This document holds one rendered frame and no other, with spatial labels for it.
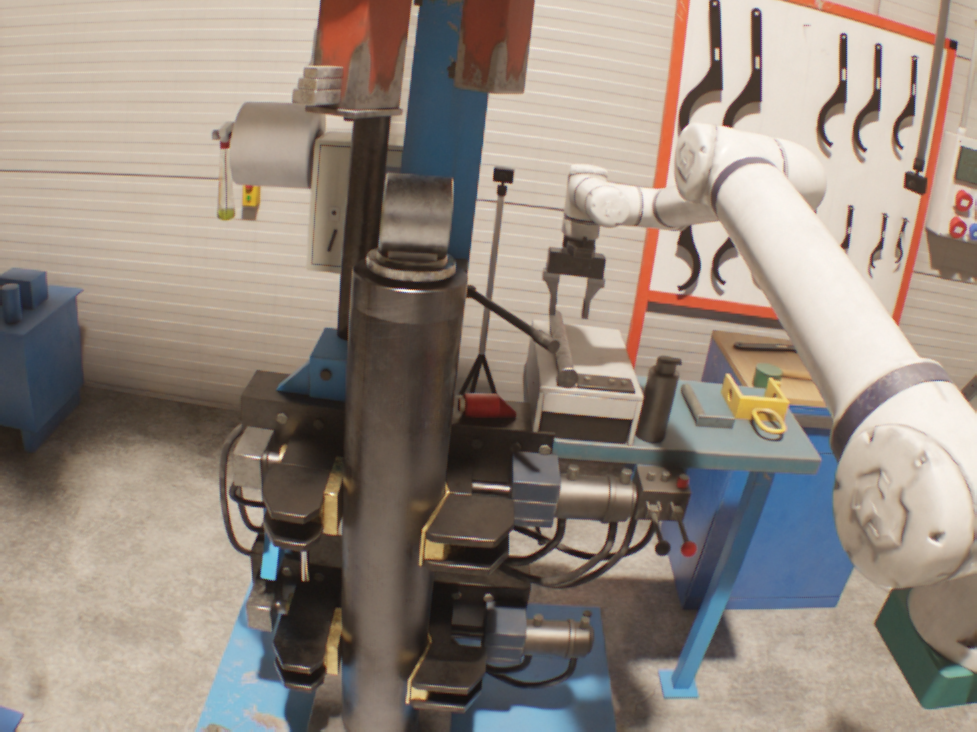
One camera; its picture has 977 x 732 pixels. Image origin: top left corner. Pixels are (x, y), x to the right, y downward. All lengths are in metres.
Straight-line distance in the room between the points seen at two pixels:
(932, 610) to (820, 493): 2.04
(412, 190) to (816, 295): 0.78
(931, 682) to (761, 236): 0.57
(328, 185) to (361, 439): 0.97
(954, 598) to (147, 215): 3.59
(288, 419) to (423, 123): 0.74
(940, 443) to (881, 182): 3.24
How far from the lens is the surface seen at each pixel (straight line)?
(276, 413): 1.84
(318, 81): 1.17
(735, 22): 3.52
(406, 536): 1.64
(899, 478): 0.69
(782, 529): 2.96
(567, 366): 1.76
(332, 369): 1.80
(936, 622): 0.91
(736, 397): 2.10
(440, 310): 1.41
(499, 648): 2.03
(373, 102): 1.22
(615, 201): 1.62
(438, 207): 1.38
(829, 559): 3.16
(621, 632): 2.90
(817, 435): 2.77
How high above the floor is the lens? 1.93
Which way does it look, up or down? 22 degrees down
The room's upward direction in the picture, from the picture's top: 7 degrees clockwise
